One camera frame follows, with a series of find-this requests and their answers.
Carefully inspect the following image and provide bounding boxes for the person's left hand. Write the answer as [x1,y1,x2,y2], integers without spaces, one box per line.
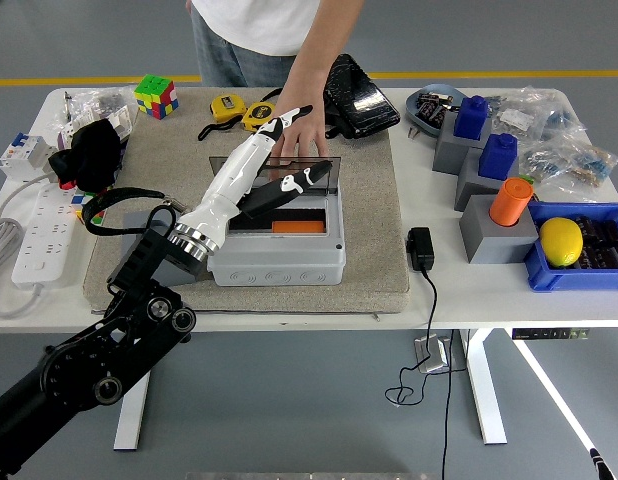
[271,95,331,181]

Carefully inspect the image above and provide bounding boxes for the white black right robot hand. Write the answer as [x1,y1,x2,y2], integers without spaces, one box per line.
[590,448,615,480]

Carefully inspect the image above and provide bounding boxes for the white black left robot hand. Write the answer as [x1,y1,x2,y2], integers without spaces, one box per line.
[181,104,334,246]

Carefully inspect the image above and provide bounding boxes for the smoky transparent box lid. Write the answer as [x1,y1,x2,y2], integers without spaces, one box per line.
[209,155,342,197]

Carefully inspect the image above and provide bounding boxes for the orange cylinder battery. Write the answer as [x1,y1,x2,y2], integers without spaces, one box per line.
[271,219,326,234]
[488,177,534,227]

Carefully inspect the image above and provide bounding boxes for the grey plastic junction box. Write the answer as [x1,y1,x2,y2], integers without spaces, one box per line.
[207,192,348,287]

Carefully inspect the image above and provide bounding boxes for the grey cube battery holder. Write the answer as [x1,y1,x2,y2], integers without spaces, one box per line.
[453,148,520,212]
[432,113,493,176]
[121,209,210,289]
[458,193,540,265]

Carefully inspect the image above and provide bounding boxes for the blue square battery block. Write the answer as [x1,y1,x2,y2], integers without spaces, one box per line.
[477,132,520,181]
[453,95,492,140]

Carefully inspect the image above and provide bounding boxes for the yellow tape measure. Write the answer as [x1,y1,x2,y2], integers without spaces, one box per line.
[197,93,249,142]
[241,101,278,133]

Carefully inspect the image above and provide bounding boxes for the black glossy pouch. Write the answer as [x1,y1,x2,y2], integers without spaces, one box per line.
[261,53,402,141]

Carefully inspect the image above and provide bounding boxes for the grey-brown fabric mat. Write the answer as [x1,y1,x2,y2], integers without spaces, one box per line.
[82,87,411,315]

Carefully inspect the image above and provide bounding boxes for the blue-grey shallow dish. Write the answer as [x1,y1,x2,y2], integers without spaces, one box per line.
[405,83,473,137]

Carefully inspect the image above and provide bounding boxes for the multicoloured puzzle cube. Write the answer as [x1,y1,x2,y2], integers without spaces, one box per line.
[133,73,180,121]
[71,187,110,224]

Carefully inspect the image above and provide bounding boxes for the person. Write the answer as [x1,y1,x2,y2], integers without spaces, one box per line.
[186,0,365,89]

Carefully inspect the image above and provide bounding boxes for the clear bag white sockets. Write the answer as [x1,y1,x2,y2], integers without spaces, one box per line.
[53,102,139,151]

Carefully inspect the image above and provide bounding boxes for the black cloth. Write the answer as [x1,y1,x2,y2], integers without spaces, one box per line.
[48,118,128,194]

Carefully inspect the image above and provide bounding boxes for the white table leg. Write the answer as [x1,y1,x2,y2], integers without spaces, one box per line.
[458,328,509,446]
[112,330,158,451]

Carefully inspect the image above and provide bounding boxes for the black table control panel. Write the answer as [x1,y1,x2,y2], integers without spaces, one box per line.
[511,328,592,341]

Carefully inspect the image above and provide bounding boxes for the clear bag dark screws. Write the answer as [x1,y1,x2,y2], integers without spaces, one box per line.
[81,87,140,119]

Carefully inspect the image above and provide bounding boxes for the black power adapter plug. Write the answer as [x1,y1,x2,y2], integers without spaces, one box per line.
[406,226,436,273]

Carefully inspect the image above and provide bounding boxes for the blue plastic parts bin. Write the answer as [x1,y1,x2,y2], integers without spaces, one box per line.
[524,201,618,294]

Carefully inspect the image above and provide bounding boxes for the white power strip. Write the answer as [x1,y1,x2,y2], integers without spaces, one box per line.
[11,185,90,290]

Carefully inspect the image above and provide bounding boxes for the clear bag white connectors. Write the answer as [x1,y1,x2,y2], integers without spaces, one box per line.
[491,87,560,144]

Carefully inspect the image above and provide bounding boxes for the white circuit breaker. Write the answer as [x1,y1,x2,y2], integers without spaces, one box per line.
[0,132,58,181]

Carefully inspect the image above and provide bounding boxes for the yellow lemon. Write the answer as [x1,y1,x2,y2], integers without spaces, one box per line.
[538,217,585,268]

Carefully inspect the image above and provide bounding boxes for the clear bag dark components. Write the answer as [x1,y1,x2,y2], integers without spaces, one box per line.
[518,138,578,189]

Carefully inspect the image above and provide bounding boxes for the clear bag blue components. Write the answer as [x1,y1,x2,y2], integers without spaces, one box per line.
[541,99,593,151]

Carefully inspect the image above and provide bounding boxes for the clear bag brown components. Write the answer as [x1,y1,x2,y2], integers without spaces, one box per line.
[558,142,618,204]

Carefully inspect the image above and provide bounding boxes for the silver metal floor bracket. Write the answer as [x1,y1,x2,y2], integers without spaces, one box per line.
[413,337,450,375]

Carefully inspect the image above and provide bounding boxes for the black adapter cord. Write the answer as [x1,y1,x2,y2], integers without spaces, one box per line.
[385,268,470,480]

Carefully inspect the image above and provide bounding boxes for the white power strip cable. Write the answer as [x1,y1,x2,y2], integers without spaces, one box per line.
[0,172,58,321]

